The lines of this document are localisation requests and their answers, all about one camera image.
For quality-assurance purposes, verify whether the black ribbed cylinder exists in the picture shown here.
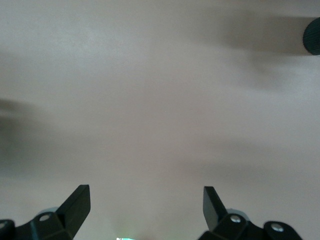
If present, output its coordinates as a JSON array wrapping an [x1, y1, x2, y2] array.
[[302, 17, 320, 56]]

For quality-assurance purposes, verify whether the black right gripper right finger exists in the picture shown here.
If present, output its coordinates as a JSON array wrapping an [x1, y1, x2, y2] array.
[[197, 186, 303, 240]]

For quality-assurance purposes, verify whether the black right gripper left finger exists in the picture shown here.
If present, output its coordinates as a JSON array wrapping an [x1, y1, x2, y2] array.
[[0, 184, 91, 240]]

